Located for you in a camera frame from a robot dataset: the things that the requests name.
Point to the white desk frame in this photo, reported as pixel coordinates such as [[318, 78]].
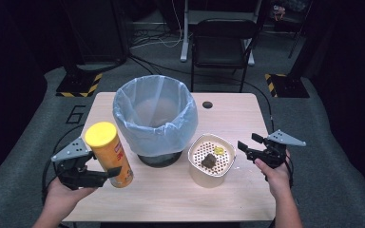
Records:
[[184, 38]]

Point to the person's left hand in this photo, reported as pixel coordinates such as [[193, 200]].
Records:
[[61, 198]]

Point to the trash bin with blue liner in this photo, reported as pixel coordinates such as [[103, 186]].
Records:
[[155, 139]]

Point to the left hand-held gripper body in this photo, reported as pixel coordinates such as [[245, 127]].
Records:
[[76, 175]]

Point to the beige container with perforated strainer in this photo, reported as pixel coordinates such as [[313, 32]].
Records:
[[209, 179]]

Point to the person's right hand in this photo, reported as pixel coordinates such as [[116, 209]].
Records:
[[277, 180]]

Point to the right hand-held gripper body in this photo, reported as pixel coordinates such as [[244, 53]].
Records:
[[274, 156]]

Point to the orange chip can yellow lid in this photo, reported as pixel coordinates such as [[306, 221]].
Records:
[[109, 155]]

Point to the brown wet food scrap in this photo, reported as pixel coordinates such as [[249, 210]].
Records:
[[208, 161]]

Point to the small yellow food scrap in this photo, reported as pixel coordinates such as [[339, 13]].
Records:
[[219, 150]]

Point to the black folding chair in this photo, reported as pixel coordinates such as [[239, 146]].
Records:
[[221, 47]]

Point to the black base with hazard stripes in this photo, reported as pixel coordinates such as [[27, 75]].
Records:
[[76, 85], [290, 87]]

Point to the black tripod stand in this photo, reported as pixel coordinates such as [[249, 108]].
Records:
[[297, 34]]

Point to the black trash bin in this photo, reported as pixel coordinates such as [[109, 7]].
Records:
[[160, 161]]

